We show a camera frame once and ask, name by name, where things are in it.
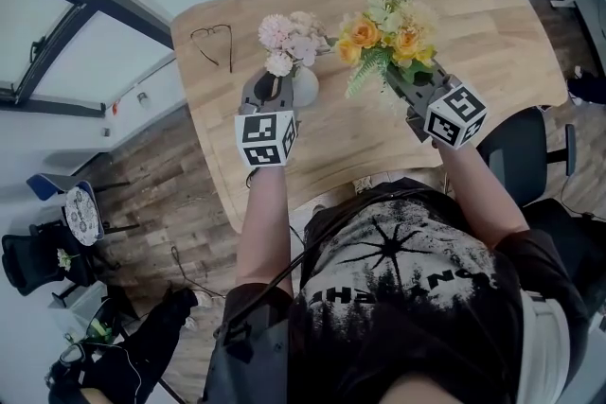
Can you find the wooden table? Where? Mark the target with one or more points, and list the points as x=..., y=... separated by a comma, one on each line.
x=473, y=47

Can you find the person's left forearm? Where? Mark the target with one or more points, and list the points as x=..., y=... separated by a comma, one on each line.
x=262, y=227

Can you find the black framed window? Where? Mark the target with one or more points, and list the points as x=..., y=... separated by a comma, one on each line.
x=61, y=33

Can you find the white round vase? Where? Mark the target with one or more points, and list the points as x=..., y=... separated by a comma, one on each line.
x=307, y=85

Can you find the black office chair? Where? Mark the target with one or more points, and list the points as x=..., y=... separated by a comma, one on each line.
x=525, y=156

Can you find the black bag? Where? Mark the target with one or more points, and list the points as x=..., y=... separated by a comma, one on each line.
x=128, y=359

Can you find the black mesh chair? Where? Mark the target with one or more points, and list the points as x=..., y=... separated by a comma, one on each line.
x=38, y=262

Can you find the yellow orange flowers bunch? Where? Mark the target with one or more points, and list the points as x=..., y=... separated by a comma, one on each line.
x=386, y=35

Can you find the small white artificial flower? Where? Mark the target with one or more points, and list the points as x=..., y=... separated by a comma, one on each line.
x=64, y=258

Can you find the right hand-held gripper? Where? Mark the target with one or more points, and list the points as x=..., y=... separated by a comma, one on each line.
x=454, y=113

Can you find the pink flowers bunch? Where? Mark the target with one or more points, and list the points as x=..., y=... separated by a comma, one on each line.
x=291, y=40

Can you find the person's black printed t-shirt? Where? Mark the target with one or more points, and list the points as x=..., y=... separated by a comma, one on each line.
x=402, y=298

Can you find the person's shoe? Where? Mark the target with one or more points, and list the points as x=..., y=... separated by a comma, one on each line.
x=363, y=184

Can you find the blue chair with patterned cushion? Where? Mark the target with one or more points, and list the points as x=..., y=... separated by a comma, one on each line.
x=76, y=208

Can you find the person's right forearm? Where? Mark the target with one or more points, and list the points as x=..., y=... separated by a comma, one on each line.
x=478, y=194

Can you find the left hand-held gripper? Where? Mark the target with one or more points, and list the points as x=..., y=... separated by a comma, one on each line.
x=265, y=135

